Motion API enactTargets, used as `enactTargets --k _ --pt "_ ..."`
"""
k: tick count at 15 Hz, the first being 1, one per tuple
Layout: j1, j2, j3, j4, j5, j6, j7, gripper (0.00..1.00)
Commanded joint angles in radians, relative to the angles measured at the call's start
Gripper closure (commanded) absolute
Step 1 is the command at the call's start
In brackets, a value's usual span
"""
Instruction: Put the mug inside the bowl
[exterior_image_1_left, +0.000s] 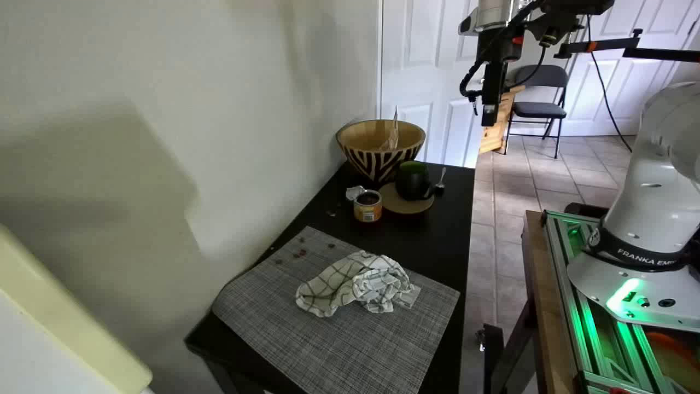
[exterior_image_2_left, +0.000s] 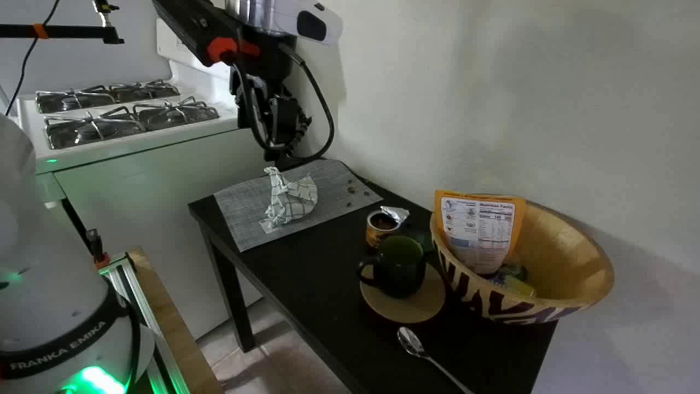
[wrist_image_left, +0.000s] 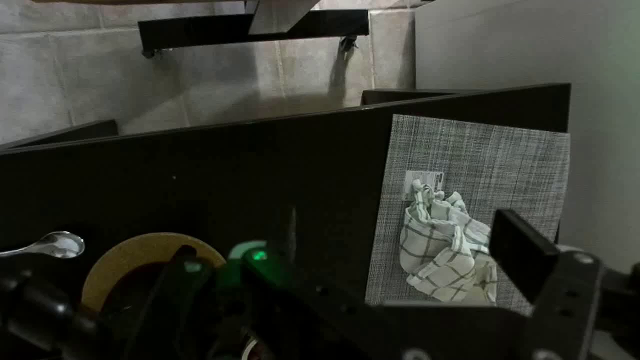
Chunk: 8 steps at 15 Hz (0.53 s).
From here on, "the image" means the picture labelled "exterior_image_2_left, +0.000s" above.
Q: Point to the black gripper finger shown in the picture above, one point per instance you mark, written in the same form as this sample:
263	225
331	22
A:
290	155
272	155

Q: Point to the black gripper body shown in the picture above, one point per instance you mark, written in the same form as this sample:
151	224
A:
264	104

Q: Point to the dark green mug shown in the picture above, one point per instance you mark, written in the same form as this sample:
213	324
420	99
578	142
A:
397	267

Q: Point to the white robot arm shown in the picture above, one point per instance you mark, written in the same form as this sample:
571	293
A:
256	41

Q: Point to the white Franka robot base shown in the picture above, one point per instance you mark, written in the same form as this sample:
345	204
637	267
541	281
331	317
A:
61	324

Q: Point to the large yellow patterned bowl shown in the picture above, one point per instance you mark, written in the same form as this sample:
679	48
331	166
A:
564	267

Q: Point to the crumpled white cloth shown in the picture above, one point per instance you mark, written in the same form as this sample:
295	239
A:
290	199

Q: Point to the grey checkered placemat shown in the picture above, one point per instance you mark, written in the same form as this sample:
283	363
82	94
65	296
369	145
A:
338	192

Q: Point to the small open pudding cup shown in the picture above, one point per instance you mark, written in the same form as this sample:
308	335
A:
384	221

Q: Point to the white gas stove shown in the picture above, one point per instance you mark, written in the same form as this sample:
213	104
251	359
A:
135	190

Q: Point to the black side table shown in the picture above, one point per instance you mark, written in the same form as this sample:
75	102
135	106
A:
311	279

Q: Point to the wooden framed aluminium stand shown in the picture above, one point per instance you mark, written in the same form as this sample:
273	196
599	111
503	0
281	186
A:
178	363

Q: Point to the round tan coaster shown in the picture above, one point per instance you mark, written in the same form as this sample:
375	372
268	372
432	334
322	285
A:
413	308

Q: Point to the orange snack packet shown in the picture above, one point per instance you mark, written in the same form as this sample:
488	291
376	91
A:
480	227

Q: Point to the metal spoon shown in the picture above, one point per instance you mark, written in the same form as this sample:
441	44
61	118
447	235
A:
415	348

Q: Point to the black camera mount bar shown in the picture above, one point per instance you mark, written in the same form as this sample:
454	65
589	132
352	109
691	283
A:
106	30

